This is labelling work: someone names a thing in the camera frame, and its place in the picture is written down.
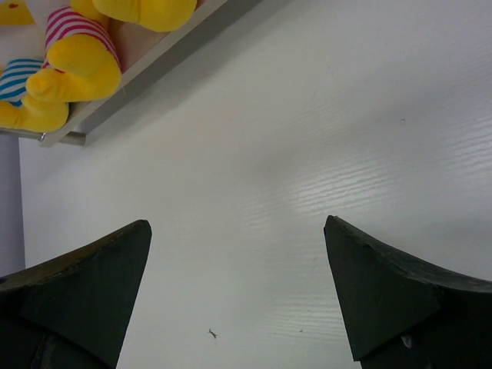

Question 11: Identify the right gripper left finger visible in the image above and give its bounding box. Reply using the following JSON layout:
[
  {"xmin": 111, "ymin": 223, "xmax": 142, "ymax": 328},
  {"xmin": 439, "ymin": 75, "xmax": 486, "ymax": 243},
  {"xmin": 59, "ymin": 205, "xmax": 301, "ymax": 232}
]
[{"xmin": 1, "ymin": 220, "xmax": 152, "ymax": 368}]

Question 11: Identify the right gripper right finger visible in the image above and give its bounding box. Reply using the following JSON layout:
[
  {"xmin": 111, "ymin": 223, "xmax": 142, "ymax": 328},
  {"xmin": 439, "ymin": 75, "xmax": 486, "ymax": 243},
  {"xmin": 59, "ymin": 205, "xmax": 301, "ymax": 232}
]
[{"xmin": 324, "ymin": 216, "xmax": 491, "ymax": 368}]

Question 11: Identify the yellow plush blue-striped shirt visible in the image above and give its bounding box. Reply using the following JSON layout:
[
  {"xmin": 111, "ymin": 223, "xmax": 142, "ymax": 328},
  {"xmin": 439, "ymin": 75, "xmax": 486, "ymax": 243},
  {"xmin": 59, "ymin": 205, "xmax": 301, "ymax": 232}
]
[{"xmin": 1, "ymin": 58, "xmax": 69, "ymax": 133}]

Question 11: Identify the yellow plush pink-striped shirt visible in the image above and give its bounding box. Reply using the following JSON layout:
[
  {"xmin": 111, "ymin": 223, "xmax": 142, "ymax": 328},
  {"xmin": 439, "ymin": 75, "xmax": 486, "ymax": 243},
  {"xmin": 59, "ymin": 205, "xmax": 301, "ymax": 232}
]
[{"xmin": 0, "ymin": 0, "xmax": 123, "ymax": 104}]

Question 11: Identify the yellow plush red-striped shirt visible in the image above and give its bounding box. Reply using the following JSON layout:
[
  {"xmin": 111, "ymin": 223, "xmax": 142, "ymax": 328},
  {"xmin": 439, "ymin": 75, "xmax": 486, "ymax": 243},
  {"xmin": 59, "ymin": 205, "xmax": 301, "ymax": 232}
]
[{"xmin": 70, "ymin": 0, "xmax": 198, "ymax": 32}]

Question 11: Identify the white two-tier shelf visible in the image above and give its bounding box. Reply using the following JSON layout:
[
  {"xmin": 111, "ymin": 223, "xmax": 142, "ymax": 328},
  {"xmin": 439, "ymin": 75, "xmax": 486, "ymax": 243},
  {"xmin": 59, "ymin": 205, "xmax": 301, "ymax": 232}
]
[{"xmin": 0, "ymin": 0, "xmax": 266, "ymax": 148}]

